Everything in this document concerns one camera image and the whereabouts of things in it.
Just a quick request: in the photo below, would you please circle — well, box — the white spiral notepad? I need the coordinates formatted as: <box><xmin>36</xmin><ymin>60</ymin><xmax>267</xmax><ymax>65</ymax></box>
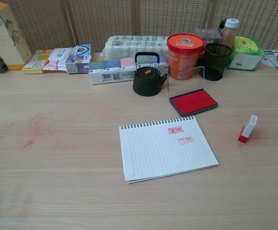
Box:
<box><xmin>118</xmin><ymin>115</ymin><xmax>220</xmax><ymax>184</ymax></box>

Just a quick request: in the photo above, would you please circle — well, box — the black teapot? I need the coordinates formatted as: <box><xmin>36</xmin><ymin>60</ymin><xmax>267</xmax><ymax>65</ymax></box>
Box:
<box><xmin>132</xmin><ymin>52</ymin><xmax>168</xmax><ymax>97</ymax></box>

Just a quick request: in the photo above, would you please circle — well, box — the colourful pocket tissue multipack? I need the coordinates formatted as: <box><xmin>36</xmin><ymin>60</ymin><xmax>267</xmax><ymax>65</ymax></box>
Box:
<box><xmin>88</xmin><ymin>56</ymin><xmax>168</xmax><ymax>86</ymax></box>

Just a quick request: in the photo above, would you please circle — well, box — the red ink pad clear lid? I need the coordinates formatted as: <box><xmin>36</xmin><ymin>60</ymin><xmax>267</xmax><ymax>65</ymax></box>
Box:
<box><xmin>167</xmin><ymin>66</ymin><xmax>219</xmax><ymax>117</ymax></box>

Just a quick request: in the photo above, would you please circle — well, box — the pale yellow tissue roll pack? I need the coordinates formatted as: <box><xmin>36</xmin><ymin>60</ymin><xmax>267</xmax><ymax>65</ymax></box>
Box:
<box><xmin>102</xmin><ymin>35</ymin><xmax>170</xmax><ymax>62</ymax></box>

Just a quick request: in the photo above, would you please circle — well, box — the orange snack tub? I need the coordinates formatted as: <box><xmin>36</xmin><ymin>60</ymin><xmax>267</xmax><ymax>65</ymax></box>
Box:
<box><xmin>166</xmin><ymin>33</ymin><xmax>206</xmax><ymax>81</ymax></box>

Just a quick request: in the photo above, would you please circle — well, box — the small purple box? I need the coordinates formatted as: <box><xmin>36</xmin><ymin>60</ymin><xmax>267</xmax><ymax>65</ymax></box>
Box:
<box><xmin>65</xmin><ymin>55</ymin><xmax>92</xmax><ymax>74</ymax></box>

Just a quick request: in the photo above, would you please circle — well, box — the blue white box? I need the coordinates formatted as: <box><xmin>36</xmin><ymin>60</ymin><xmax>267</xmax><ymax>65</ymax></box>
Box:
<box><xmin>68</xmin><ymin>44</ymin><xmax>92</xmax><ymax>58</ymax></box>

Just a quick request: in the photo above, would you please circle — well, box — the black mesh pen holder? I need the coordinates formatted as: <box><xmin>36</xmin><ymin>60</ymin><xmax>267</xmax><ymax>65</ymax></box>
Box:
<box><xmin>200</xmin><ymin>43</ymin><xmax>232</xmax><ymax>81</ymax></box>

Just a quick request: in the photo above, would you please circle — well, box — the pink wet wipes pack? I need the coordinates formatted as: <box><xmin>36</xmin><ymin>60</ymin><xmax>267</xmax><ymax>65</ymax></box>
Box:
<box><xmin>42</xmin><ymin>47</ymin><xmax>76</xmax><ymax>73</ymax></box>

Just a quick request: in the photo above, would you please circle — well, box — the woven folding screen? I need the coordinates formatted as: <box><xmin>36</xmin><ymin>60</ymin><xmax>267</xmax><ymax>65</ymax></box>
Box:
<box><xmin>0</xmin><ymin>0</ymin><xmax>278</xmax><ymax>57</ymax></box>

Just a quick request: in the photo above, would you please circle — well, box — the clear plastic box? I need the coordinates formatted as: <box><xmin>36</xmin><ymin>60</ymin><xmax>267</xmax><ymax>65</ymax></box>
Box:
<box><xmin>195</xmin><ymin>28</ymin><xmax>222</xmax><ymax>45</ymax></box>

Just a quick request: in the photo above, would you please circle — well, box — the yellow flat box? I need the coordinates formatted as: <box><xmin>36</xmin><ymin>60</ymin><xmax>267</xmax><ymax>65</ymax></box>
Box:
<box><xmin>22</xmin><ymin>49</ymin><xmax>55</xmax><ymax>75</ymax></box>

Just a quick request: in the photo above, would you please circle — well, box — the dark bottle black cap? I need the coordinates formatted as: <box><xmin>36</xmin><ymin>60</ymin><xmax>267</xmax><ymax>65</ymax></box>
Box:
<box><xmin>217</xmin><ymin>20</ymin><xmax>227</xmax><ymax>36</ymax></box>

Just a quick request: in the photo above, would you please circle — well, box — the brown bottle white cap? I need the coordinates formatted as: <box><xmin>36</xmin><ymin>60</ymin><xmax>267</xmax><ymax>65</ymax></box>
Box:
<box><xmin>220</xmin><ymin>18</ymin><xmax>240</xmax><ymax>46</ymax></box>

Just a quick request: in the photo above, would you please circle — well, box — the green tissue box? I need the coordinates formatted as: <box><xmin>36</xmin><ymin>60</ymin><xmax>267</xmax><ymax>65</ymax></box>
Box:
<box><xmin>226</xmin><ymin>35</ymin><xmax>266</xmax><ymax>71</ymax></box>

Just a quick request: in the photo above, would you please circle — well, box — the tall beige orange carton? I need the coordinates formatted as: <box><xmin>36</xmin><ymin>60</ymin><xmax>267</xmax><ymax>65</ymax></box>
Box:
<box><xmin>0</xmin><ymin>1</ymin><xmax>32</xmax><ymax>71</ymax></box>

